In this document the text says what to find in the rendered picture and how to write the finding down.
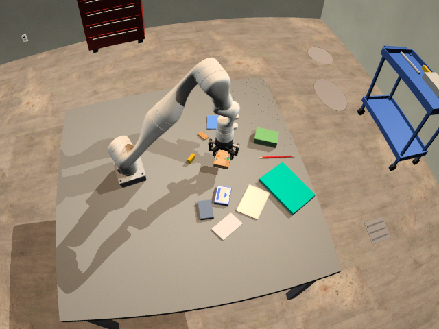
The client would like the dark red drawer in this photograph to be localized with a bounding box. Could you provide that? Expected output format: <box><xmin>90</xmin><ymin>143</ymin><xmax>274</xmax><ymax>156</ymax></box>
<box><xmin>80</xmin><ymin>1</ymin><xmax>143</xmax><ymax>19</ymax></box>
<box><xmin>85</xmin><ymin>23</ymin><xmax>145</xmax><ymax>42</ymax></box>
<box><xmin>82</xmin><ymin>12</ymin><xmax>143</xmax><ymax>31</ymax></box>

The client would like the cream paper pad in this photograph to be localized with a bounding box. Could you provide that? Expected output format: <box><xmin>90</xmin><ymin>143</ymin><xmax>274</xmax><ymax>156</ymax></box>
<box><xmin>235</xmin><ymin>184</ymin><xmax>271</xmax><ymax>220</ymax></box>

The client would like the grey table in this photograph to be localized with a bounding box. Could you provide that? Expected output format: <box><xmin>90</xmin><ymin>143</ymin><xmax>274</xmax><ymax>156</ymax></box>
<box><xmin>56</xmin><ymin>77</ymin><xmax>343</xmax><ymax>329</ymax></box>

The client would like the blue wheeled cart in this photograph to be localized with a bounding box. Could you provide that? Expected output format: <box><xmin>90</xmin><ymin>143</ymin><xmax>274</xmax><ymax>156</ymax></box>
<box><xmin>357</xmin><ymin>45</ymin><xmax>439</xmax><ymax>171</ymax></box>

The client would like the slate grey book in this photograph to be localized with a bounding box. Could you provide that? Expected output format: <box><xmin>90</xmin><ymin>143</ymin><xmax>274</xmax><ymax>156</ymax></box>
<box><xmin>196</xmin><ymin>199</ymin><xmax>215</xmax><ymax>221</ymax></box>

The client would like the pale white pad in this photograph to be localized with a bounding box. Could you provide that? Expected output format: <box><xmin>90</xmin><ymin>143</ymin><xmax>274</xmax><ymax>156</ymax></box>
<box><xmin>211</xmin><ymin>212</ymin><xmax>244</xmax><ymax>241</ymax></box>

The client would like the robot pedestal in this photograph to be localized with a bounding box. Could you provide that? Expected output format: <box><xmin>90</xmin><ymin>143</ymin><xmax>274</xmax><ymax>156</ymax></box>
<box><xmin>115</xmin><ymin>160</ymin><xmax>147</xmax><ymax>188</ymax></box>

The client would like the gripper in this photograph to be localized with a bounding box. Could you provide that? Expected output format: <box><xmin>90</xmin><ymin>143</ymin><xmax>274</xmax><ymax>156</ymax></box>
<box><xmin>208</xmin><ymin>137</ymin><xmax>241</xmax><ymax>159</ymax></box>

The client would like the blue white card box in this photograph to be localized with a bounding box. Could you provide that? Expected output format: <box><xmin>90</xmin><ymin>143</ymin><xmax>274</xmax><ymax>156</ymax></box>
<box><xmin>213</xmin><ymin>185</ymin><xmax>233</xmax><ymax>207</ymax></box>

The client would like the dark red drawer cabinet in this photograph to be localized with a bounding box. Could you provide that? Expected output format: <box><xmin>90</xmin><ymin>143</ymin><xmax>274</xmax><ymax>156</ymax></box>
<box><xmin>76</xmin><ymin>0</ymin><xmax>145</xmax><ymax>53</ymax></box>

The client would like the grey rod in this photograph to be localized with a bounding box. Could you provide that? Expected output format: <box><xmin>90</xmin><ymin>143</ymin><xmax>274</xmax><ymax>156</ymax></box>
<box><xmin>399</xmin><ymin>51</ymin><xmax>421</xmax><ymax>74</ymax></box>

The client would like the green block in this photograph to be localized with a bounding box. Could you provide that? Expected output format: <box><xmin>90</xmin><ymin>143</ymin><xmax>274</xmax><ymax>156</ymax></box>
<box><xmin>253</xmin><ymin>127</ymin><xmax>280</xmax><ymax>149</ymax></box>

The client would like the teal green book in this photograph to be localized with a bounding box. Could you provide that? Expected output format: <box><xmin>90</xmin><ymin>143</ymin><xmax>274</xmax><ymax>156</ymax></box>
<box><xmin>259</xmin><ymin>162</ymin><xmax>316</xmax><ymax>216</ymax></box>

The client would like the beige box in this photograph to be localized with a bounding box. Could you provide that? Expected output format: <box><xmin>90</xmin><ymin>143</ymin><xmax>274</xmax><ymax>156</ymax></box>
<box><xmin>421</xmin><ymin>71</ymin><xmax>439</xmax><ymax>97</ymax></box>

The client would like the covered wooden puzzle box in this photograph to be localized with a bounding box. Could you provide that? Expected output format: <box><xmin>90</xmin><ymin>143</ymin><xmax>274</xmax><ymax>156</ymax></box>
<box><xmin>213</xmin><ymin>149</ymin><xmax>231</xmax><ymax>170</ymax></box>

